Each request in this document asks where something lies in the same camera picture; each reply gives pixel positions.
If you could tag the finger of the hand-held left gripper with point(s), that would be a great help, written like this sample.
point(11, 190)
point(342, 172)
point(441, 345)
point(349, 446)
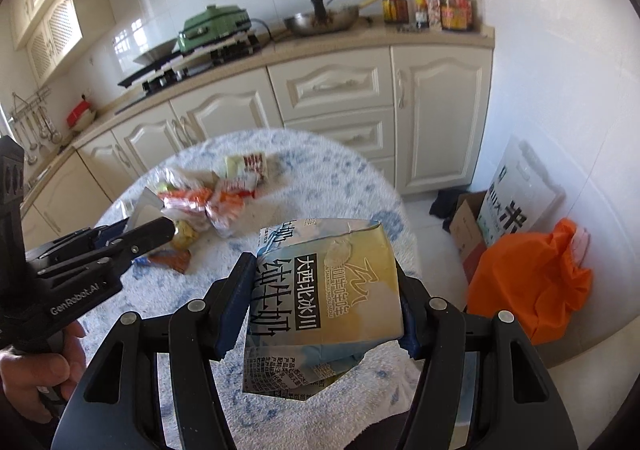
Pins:
point(150, 232)
point(107, 235)

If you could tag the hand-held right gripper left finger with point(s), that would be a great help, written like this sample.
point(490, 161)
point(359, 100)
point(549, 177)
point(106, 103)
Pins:
point(237, 302)

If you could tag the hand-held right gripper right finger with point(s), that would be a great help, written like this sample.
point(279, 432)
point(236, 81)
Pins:
point(409, 330)

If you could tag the silver foil wrapper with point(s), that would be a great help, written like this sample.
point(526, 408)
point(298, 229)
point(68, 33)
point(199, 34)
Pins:
point(147, 205)

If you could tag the green wrapper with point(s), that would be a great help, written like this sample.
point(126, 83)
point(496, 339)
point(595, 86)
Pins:
point(184, 235)

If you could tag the blue yellow milk carton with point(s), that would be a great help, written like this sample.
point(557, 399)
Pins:
point(325, 290)

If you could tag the orange plastic bag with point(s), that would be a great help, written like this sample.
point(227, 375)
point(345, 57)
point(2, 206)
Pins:
point(525, 290)

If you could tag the person's left hand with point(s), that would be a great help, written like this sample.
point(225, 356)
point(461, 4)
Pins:
point(30, 370)

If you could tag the orange flat wrapper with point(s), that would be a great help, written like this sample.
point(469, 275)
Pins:
point(172, 260)

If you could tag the orange white crumpled wrapper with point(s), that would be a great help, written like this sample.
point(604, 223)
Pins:
point(187, 202)

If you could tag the clear crumpled plastic wrapper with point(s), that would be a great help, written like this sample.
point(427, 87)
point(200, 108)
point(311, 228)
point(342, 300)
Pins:
point(175, 177)

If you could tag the white orange small wrapper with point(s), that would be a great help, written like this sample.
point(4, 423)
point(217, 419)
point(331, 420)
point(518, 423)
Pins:
point(225, 220)

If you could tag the brown cardboard box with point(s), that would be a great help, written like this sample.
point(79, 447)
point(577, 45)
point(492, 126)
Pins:
point(465, 230)

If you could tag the green white snack packet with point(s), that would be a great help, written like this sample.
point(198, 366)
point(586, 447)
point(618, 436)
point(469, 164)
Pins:
point(250, 167)

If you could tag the red container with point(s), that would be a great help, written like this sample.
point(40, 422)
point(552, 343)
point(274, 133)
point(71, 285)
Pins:
point(80, 112)

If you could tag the dark cloth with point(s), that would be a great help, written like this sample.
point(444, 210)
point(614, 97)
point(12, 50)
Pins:
point(445, 202)

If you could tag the round table blue-white cloth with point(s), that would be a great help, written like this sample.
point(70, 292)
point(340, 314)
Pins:
point(310, 170)

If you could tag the black gas stove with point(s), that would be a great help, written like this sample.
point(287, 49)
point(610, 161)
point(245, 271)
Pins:
point(165, 77)

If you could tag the white rice sack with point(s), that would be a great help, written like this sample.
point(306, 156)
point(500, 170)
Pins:
point(520, 190)

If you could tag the grey steel pan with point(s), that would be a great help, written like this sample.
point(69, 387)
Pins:
point(157, 52)

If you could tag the green electric cooking pot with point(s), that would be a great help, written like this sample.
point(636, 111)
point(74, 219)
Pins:
point(215, 25)

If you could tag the cream kitchen base cabinet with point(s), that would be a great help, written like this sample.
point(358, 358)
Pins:
point(340, 90)

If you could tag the cream wall cabinet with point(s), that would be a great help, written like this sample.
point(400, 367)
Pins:
point(50, 35)

